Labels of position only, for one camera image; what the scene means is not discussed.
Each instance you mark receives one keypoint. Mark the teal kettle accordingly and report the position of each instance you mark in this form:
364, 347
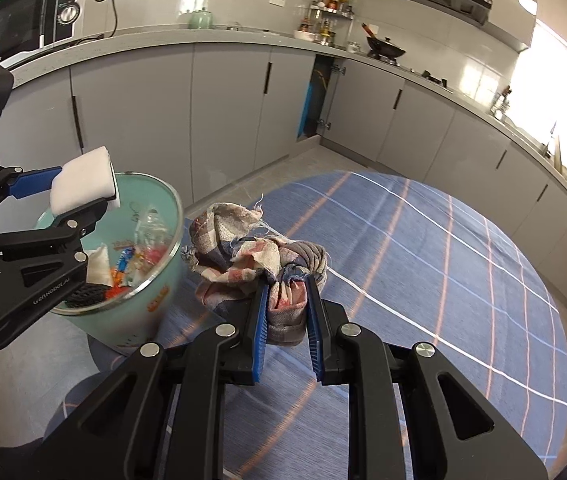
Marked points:
200, 19

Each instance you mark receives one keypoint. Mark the metal spice rack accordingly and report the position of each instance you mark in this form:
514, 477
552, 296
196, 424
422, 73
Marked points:
348, 20

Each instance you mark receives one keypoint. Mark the gas stove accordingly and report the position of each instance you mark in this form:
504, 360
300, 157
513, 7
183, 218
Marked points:
413, 71

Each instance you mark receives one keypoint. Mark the crumpled white tissue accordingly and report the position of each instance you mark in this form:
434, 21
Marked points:
99, 262

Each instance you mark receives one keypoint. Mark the blue plaid tablecloth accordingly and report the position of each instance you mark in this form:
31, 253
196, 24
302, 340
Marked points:
413, 260

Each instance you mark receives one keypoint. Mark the group of condiment bottles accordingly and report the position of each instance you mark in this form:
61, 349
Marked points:
331, 5

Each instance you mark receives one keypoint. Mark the white sponge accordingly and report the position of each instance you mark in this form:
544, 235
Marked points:
81, 180

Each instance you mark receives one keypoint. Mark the plaid cloth rag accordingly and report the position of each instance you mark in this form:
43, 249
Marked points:
243, 260

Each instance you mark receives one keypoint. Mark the clear plastic bag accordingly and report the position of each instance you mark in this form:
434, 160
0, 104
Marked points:
151, 225

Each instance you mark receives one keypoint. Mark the black mesh scrubber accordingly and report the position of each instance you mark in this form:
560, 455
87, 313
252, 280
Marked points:
86, 296

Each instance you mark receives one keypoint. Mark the red foam net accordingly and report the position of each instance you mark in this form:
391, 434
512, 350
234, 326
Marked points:
113, 292

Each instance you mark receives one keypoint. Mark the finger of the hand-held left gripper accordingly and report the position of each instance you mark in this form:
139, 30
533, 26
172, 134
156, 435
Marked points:
71, 222
33, 182

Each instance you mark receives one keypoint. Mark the bright window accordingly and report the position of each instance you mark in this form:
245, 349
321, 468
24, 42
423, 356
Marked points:
553, 85

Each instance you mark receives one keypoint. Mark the small steel pot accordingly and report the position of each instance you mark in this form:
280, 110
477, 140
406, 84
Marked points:
233, 26

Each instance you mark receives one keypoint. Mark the metal faucet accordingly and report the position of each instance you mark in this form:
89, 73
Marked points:
552, 137

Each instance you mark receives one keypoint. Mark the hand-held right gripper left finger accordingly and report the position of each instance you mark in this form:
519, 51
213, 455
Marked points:
261, 330

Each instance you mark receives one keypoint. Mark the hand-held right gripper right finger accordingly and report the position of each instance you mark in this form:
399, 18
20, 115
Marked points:
314, 332

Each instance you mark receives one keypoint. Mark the small white jar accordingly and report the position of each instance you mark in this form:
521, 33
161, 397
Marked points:
353, 48

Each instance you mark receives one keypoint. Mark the metal utensil holder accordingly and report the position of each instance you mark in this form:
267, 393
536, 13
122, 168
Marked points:
499, 105

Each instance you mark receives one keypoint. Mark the black wok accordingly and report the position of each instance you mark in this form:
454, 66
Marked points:
386, 49

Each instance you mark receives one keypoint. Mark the white bowl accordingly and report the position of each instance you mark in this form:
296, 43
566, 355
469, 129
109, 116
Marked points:
304, 35

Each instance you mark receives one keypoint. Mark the teal plastic bin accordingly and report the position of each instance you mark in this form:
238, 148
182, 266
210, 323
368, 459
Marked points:
138, 320

